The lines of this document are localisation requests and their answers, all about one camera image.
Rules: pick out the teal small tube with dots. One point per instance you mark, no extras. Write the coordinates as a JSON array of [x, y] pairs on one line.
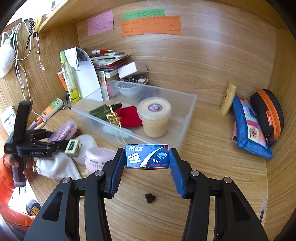
[[117, 133]]

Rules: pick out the stack of books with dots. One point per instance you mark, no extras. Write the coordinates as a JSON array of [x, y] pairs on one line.
[[107, 64]]

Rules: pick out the small black clip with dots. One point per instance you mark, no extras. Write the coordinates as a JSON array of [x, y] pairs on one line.
[[149, 197]]

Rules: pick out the green spray bottle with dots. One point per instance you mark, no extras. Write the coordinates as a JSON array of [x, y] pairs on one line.
[[101, 111]]

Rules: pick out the white drawstring bag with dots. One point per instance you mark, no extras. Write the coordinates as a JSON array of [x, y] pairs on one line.
[[57, 167]]

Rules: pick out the white paper folder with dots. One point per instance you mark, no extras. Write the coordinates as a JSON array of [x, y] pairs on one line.
[[83, 71]]

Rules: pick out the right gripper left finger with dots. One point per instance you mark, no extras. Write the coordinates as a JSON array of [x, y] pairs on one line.
[[58, 219]]

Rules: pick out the red white marker pen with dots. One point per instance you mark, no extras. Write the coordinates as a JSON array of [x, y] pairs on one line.
[[101, 51]]

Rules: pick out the beige lotion tube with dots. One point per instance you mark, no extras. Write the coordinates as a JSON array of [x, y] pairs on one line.
[[228, 98]]

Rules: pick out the clear glass bowl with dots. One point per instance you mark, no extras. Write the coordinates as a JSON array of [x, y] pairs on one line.
[[129, 90]]

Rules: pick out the mahjong tile block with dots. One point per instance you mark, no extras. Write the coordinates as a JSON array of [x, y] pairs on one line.
[[73, 148]]

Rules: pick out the yellow spray bottle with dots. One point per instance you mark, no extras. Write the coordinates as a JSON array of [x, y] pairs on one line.
[[69, 78]]

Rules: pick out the green orange glue tube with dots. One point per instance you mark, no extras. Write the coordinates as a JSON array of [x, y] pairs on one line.
[[52, 108]]

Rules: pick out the clear plastic storage bin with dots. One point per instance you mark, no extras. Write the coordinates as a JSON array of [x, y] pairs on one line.
[[182, 104]]

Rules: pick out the person's left hand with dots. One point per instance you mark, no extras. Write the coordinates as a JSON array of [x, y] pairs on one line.
[[10, 162]]

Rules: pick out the white small cardboard box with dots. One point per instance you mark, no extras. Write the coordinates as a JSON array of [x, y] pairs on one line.
[[132, 69]]

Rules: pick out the black orange zip case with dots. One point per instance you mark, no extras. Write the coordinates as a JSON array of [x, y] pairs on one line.
[[269, 114]]

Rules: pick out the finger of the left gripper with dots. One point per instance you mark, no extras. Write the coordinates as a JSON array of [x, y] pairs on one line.
[[38, 134], [47, 149]]

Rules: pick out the orange paper note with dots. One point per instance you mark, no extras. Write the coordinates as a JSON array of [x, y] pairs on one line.
[[152, 25]]

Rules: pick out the green sticky note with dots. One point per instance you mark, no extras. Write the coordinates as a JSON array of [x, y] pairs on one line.
[[143, 14]]

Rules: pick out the pink sticky note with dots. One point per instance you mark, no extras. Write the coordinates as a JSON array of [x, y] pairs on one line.
[[100, 23]]

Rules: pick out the cream jar with lid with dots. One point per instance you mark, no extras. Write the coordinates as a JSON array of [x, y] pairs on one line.
[[154, 113]]

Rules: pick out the pink round compact fan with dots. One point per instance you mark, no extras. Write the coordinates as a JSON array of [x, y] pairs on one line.
[[96, 157]]

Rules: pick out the blue patchwork pencil case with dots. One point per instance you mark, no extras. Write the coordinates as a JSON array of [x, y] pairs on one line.
[[247, 133]]

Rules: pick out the red fabric pouch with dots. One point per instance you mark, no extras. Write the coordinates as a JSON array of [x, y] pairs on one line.
[[128, 117]]

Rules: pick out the blue razor blade box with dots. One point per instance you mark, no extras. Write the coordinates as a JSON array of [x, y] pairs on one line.
[[147, 156]]

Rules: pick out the gold ribbon bow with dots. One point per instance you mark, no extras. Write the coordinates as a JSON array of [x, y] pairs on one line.
[[112, 117]]

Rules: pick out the orange box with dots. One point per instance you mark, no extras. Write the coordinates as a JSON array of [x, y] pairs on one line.
[[62, 80]]

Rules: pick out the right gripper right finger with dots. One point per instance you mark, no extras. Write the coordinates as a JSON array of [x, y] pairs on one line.
[[234, 217]]

